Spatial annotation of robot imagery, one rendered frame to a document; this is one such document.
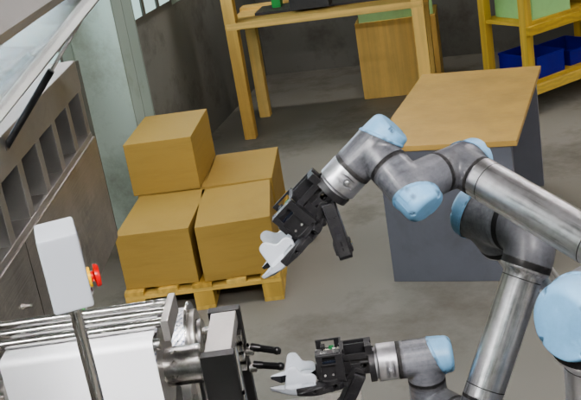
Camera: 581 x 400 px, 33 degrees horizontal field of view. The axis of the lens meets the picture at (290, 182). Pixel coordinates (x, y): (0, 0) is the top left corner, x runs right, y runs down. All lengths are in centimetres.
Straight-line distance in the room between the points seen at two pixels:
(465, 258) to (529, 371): 88
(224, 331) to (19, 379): 33
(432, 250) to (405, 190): 312
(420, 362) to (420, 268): 288
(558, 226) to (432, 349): 46
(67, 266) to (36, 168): 104
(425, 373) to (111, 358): 70
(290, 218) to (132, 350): 40
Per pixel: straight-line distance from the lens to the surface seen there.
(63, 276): 124
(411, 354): 198
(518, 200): 168
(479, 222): 198
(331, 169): 175
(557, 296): 147
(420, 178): 169
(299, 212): 176
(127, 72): 584
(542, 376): 406
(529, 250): 191
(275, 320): 472
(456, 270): 482
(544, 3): 724
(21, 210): 214
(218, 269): 487
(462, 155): 176
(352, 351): 200
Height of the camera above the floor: 212
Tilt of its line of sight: 19 degrees down
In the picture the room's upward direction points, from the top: 9 degrees counter-clockwise
